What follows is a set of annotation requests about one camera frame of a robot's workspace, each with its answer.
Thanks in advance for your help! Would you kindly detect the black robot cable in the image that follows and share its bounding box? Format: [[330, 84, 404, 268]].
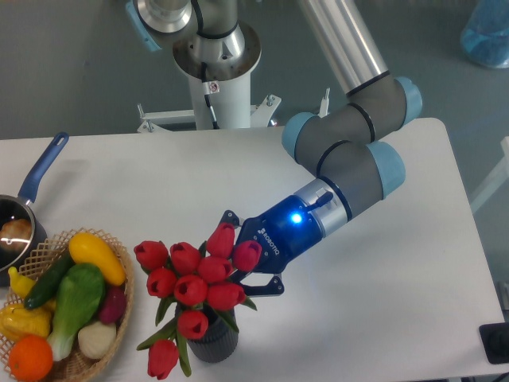
[[200, 61, 220, 131]]

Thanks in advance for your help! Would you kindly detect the yellow corn pumpkin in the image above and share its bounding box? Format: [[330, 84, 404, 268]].
[[1, 303, 52, 342]]

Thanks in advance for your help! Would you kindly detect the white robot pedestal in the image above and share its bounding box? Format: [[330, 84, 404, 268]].
[[136, 71, 332, 134]]

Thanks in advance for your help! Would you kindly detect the yellow banana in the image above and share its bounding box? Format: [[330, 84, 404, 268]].
[[8, 267, 36, 298]]

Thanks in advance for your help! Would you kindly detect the woven wicker basket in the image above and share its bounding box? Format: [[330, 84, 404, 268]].
[[1, 228, 134, 381]]

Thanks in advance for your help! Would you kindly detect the yellow squash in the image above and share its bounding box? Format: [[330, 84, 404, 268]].
[[68, 232, 126, 287]]

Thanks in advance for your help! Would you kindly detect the white garlic bulb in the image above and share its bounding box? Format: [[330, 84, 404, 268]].
[[78, 322, 117, 360]]

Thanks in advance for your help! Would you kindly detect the blue translucent container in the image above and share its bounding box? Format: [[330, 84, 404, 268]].
[[460, 0, 508, 68]]

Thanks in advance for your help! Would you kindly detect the orange fruit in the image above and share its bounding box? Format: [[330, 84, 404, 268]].
[[8, 335, 53, 381]]

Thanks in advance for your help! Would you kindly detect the red tulip bouquet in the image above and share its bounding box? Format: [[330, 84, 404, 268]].
[[134, 223, 262, 380]]

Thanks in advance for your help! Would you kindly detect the black device at edge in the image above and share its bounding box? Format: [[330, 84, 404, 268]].
[[479, 322, 509, 364]]

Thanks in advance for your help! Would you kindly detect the dark green cucumber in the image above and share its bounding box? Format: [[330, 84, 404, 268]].
[[24, 251, 75, 310]]

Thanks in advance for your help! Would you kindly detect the purple red radish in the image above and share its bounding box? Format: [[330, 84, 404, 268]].
[[98, 286, 126, 324]]

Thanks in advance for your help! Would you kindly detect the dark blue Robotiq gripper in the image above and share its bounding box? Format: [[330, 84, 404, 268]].
[[220, 195, 327, 298]]

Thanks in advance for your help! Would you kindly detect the green bok choy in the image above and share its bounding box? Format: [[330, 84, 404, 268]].
[[47, 263, 106, 362]]

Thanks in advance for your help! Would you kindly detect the dark grey ribbed vase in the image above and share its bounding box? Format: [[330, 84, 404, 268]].
[[188, 306, 239, 363]]

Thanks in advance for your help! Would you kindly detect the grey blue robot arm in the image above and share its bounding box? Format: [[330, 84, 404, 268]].
[[126, 1, 422, 297]]

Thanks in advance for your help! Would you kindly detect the blue handled saucepan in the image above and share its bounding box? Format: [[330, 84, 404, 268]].
[[1, 132, 69, 287]]

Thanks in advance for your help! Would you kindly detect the white frame at right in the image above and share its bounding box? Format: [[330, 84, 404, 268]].
[[470, 136, 508, 214]]

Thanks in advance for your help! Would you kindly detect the brown bread roll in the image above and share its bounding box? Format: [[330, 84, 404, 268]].
[[1, 219, 33, 254]]

